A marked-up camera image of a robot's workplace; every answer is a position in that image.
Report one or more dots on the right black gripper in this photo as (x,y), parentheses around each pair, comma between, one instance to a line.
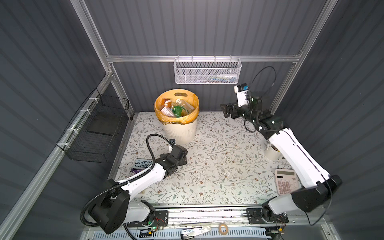
(233,110)

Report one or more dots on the silver foil wrapper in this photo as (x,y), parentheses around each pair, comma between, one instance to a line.
(191,233)

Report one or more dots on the white ribbed trash bin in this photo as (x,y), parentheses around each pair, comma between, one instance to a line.
(183,134)

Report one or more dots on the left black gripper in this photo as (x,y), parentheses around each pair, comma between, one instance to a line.
(180,153)

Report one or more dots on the white pen holder cup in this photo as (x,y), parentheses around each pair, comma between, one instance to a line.
(272,153)

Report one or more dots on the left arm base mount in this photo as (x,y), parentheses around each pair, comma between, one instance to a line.
(158,219)

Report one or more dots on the illustrated paperback book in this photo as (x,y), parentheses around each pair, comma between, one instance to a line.
(140,165)

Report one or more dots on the white wire wall basket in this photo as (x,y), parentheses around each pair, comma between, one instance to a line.
(200,71)

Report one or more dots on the pink calculator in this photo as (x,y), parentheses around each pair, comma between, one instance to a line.
(287,181)

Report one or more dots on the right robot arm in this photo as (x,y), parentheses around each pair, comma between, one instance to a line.
(318,186)

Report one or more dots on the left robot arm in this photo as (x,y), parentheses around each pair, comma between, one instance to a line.
(113,208)

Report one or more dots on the green plastic bottle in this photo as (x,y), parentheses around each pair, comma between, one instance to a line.
(180,111)

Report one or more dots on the orange bin liner bag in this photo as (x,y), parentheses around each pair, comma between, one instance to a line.
(173,95)

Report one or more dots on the tape roll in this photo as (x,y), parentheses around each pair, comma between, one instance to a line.
(223,229)

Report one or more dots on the clear bottle white label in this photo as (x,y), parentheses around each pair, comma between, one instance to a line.
(189,108)

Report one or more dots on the square clear bottle white cap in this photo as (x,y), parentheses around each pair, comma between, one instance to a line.
(166,111)

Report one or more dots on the black wire side basket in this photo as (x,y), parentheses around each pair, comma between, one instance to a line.
(98,131)

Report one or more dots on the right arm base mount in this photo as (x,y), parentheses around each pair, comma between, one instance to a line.
(261,215)

